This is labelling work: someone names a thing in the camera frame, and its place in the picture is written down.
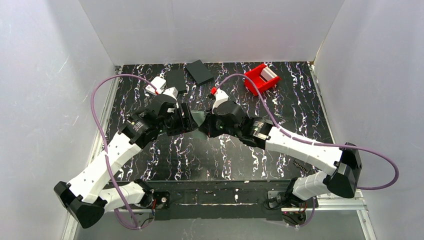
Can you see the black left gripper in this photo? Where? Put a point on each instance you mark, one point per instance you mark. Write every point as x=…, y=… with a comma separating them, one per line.
x=185, y=118

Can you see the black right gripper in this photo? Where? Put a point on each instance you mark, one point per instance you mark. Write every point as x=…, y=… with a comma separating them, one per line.
x=209, y=124

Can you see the mint green card holder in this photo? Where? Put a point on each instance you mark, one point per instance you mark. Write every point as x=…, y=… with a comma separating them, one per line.
x=199, y=117

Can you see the red plastic bin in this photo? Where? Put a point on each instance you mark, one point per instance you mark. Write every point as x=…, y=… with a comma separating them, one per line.
x=257, y=82

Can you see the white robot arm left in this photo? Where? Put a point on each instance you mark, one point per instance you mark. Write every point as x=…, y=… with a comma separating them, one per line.
x=85, y=196

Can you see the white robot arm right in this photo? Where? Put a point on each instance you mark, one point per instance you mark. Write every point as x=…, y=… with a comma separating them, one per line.
x=339, y=168

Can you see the black flat box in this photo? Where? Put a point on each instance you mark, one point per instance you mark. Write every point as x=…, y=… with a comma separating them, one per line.
x=176, y=78

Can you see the white small box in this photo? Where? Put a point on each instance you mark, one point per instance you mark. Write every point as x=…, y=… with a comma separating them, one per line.
x=156, y=86

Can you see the black flat box angled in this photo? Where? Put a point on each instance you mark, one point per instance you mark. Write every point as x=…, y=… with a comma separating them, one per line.
x=199, y=72

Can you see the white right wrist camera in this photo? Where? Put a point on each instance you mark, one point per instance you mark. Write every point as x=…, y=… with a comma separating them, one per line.
x=219, y=96

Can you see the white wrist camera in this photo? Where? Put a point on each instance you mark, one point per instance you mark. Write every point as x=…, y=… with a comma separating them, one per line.
x=219, y=96
x=172, y=92

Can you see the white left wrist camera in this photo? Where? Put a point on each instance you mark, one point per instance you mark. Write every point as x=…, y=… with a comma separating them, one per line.
x=172, y=92

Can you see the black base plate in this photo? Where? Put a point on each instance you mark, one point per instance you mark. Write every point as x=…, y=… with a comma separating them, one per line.
x=222, y=199

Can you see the aluminium rail frame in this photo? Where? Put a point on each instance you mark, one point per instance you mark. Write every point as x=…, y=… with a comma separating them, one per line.
x=333, y=219

